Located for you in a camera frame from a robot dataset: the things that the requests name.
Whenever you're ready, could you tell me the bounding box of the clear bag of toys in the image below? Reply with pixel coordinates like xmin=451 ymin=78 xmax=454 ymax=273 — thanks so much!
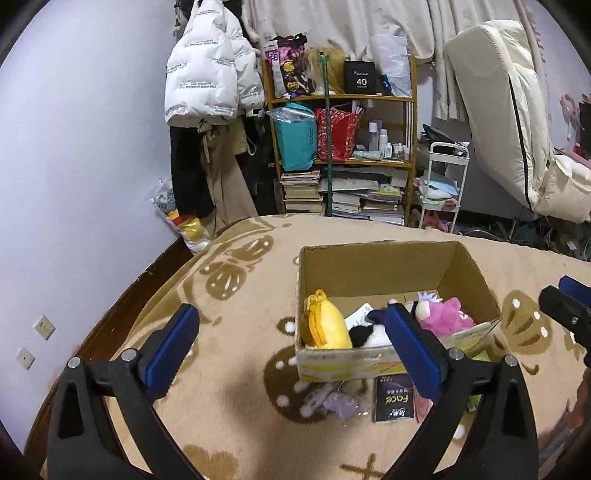
xmin=150 ymin=178 xmax=215 ymax=254

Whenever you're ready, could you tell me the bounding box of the black box with white print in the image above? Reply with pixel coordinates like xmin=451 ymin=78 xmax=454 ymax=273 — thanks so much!
xmin=343 ymin=60 xmax=377 ymax=95

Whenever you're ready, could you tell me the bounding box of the white-haired plush doll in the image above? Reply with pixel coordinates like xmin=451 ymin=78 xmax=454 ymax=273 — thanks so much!
xmin=366 ymin=292 xmax=441 ymax=324

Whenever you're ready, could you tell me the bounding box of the neat stack of books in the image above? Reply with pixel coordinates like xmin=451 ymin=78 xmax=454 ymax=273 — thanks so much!
xmin=280 ymin=170 xmax=324 ymax=214

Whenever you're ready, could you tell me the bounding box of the black tissue pack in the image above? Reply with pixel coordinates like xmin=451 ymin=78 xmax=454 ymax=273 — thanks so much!
xmin=373 ymin=374 xmax=413 ymax=423

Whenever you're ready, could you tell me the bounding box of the floral beige curtain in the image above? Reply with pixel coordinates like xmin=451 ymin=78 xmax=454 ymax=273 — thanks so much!
xmin=242 ymin=0 xmax=555 ymax=123

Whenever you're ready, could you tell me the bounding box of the white trolley cart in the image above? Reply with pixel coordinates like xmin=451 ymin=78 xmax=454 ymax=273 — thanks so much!
xmin=413 ymin=142 xmax=471 ymax=234

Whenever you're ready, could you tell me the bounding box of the yellow plush toy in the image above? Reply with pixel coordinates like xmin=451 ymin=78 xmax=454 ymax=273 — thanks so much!
xmin=302 ymin=289 xmax=353 ymax=350

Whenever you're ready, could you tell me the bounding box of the beige hanging garment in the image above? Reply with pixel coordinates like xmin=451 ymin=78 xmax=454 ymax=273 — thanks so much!
xmin=201 ymin=124 xmax=259 ymax=232

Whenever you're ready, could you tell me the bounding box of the purple plush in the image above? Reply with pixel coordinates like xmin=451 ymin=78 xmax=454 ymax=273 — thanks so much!
xmin=302 ymin=381 xmax=375 ymax=421

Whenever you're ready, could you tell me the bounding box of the pink fabric item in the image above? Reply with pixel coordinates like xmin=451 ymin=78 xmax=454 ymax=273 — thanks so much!
xmin=422 ymin=210 xmax=453 ymax=232

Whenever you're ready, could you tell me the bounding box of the wooden shelf unit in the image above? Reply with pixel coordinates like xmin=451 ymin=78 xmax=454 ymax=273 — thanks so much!
xmin=262 ymin=53 xmax=419 ymax=227

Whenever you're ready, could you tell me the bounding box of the green pole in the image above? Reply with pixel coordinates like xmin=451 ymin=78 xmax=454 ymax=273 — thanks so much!
xmin=318 ymin=53 xmax=335 ymax=217

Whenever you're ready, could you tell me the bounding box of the cardboard box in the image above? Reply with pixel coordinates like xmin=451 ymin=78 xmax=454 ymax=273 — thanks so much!
xmin=294 ymin=240 xmax=503 ymax=383

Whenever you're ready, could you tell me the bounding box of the red patterned bag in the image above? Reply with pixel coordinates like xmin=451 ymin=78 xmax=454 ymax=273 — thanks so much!
xmin=315 ymin=107 xmax=363 ymax=162

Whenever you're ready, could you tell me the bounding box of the cream recliner chair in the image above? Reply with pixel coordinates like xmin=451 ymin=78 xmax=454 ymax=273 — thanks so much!
xmin=443 ymin=19 xmax=591 ymax=224

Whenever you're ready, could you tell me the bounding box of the black bag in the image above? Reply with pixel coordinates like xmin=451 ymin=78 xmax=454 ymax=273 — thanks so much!
xmin=422 ymin=124 xmax=467 ymax=155

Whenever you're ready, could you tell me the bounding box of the white paper packet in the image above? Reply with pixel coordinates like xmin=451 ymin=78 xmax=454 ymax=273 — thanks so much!
xmin=344 ymin=302 xmax=375 ymax=326

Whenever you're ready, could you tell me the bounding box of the dark wooden bed frame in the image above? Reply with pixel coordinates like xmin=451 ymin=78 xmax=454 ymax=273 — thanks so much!
xmin=28 ymin=237 xmax=195 ymax=480

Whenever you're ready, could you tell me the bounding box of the messy pile of books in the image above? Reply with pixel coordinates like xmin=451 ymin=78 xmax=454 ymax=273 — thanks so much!
xmin=323 ymin=178 xmax=406 ymax=224

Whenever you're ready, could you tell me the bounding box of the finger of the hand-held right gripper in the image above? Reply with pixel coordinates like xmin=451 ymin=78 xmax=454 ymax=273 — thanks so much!
xmin=558 ymin=275 xmax=591 ymax=305
xmin=538 ymin=286 xmax=591 ymax=342

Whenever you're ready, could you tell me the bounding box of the brown floral blanket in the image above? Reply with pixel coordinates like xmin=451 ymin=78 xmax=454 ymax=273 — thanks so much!
xmin=41 ymin=215 xmax=591 ymax=480

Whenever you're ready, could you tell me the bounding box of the white puffer jacket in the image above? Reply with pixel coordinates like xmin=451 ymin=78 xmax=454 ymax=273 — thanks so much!
xmin=164 ymin=0 xmax=266 ymax=126

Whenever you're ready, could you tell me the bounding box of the colourful printed bag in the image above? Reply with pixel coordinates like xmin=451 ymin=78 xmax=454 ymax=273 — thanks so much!
xmin=265 ymin=33 xmax=309 ymax=99

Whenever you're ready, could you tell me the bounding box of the black and white plush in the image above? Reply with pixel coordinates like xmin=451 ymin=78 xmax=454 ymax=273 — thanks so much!
xmin=348 ymin=320 xmax=393 ymax=348

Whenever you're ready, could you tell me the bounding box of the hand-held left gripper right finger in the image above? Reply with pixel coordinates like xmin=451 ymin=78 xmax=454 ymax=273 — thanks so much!
xmin=383 ymin=305 xmax=541 ymax=480

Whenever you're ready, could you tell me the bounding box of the folded blue towel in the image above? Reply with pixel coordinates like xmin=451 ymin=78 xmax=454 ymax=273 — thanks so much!
xmin=420 ymin=178 xmax=460 ymax=201

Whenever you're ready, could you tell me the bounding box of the green packet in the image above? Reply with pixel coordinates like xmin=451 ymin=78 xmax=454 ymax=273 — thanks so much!
xmin=466 ymin=350 xmax=492 ymax=411

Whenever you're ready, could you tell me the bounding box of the teal shopping bag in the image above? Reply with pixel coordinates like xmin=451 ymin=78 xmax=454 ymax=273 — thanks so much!
xmin=272 ymin=102 xmax=319 ymax=172

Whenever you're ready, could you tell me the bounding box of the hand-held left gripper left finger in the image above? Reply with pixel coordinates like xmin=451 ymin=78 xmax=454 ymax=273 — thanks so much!
xmin=46 ymin=302 xmax=201 ymax=480

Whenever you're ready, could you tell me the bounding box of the pink plush bear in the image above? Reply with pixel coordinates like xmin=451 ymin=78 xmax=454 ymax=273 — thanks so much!
xmin=416 ymin=296 xmax=476 ymax=337

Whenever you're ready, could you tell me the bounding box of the group of cosmetic bottles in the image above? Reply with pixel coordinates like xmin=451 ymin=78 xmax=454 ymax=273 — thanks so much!
xmin=367 ymin=119 xmax=411 ymax=161

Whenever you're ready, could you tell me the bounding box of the white plastic bag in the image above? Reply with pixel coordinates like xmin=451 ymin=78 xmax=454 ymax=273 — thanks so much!
xmin=369 ymin=33 xmax=413 ymax=97

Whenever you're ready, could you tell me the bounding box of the blonde wig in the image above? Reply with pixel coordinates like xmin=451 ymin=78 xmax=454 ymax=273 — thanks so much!
xmin=302 ymin=46 xmax=347 ymax=95

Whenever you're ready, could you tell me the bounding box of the black hanging coat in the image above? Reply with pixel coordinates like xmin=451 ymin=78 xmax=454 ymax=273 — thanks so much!
xmin=168 ymin=124 xmax=215 ymax=219

